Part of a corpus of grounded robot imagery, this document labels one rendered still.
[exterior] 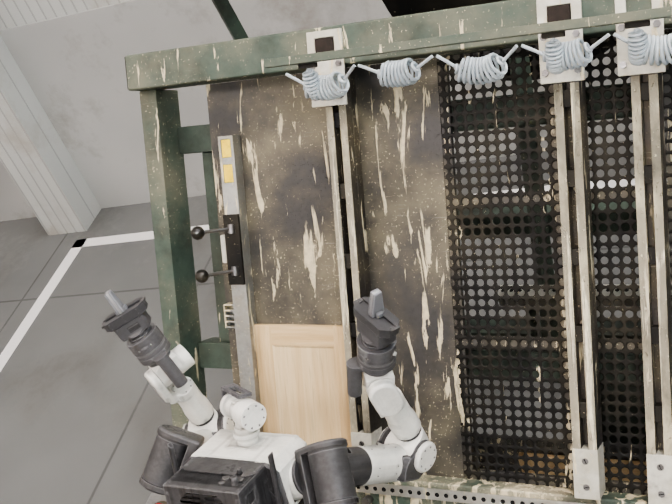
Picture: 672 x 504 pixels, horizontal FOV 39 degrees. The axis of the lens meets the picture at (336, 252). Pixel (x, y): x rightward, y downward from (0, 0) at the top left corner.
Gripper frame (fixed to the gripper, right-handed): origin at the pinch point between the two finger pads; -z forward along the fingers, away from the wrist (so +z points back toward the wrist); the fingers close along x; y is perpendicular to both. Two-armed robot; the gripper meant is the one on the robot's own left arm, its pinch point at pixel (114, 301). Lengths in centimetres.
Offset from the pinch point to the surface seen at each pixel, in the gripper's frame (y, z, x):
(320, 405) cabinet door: -12, 62, 24
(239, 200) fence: -37, 6, 34
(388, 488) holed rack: 8, 83, 30
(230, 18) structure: -100, -29, 56
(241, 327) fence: -27.5, 35.6, 15.0
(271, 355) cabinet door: -23, 46, 18
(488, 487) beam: 21, 88, 54
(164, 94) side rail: -60, -26, 30
